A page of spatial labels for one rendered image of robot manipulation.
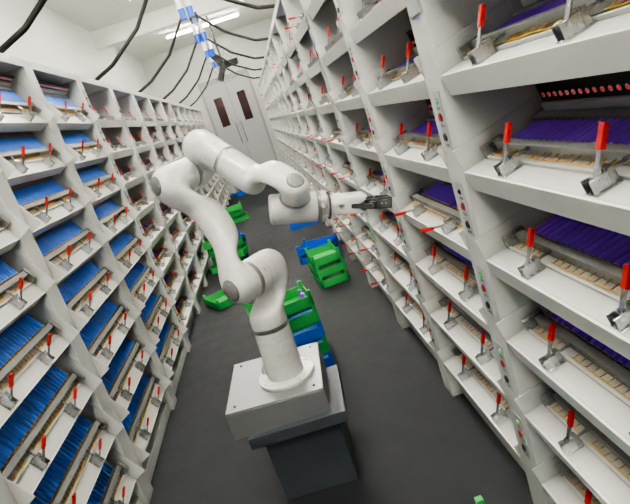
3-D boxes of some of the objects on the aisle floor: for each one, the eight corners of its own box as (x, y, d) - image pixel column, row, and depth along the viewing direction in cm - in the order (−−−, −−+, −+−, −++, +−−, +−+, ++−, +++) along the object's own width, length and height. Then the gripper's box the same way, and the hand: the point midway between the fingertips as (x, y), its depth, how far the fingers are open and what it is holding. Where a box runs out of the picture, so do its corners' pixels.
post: (452, 396, 205) (303, -130, 159) (444, 385, 214) (300, -116, 168) (502, 379, 205) (367, -150, 159) (491, 368, 214) (361, -135, 168)
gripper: (321, 214, 157) (383, 209, 159) (329, 224, 141) (398, 219, 143) (320, 188, 155) (382, 184, 157) (327, 196, 139) (397, 191, 141)
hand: (383, 201), depth 150 cm, fingers open, 3 cm apart
